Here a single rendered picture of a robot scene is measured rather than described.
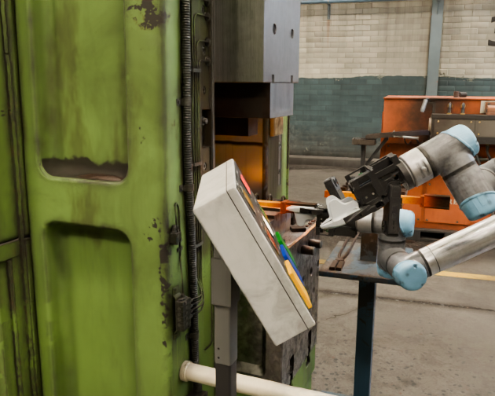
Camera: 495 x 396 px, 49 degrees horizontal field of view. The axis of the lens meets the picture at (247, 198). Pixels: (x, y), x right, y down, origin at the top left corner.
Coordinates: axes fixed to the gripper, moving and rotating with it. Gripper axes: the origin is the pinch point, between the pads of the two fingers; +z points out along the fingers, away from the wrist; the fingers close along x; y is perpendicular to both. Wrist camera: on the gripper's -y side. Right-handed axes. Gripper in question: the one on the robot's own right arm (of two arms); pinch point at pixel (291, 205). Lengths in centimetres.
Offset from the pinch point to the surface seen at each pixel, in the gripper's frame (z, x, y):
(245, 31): 7, -17, -49
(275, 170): 16.6, 31.4, -5.3
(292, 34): 3, 7, -50
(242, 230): -15, -73, -12
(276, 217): 2.6, -5.4, 2.5
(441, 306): -37, 192, 101
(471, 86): -35, 755, -32
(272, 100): 2.4, -10.8, -31.2
